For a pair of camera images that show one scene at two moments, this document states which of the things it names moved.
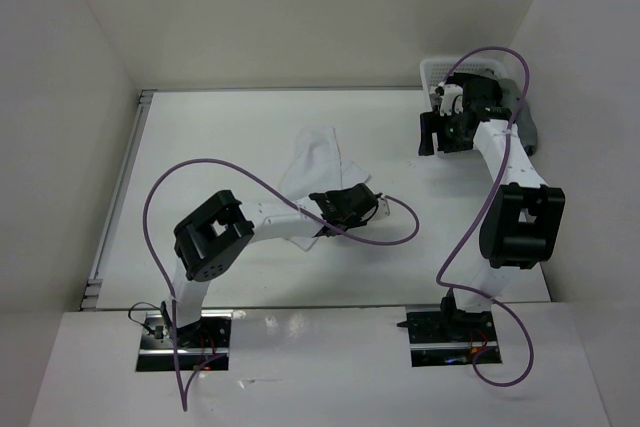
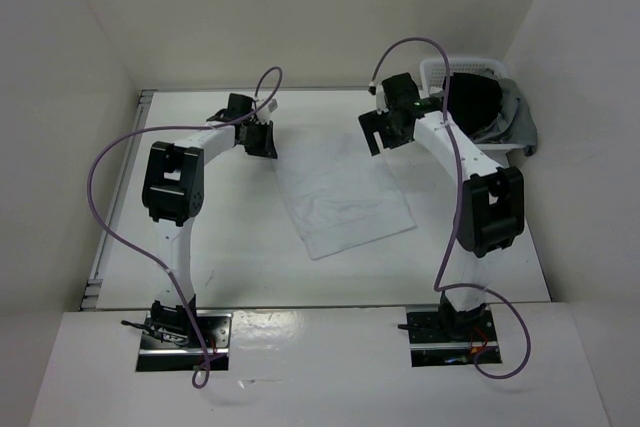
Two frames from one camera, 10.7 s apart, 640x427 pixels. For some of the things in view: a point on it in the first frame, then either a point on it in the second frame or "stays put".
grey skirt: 523,118 stays put
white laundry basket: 434,71 stays put
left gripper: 333,194 to 267,149
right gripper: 432,122 to 372,122
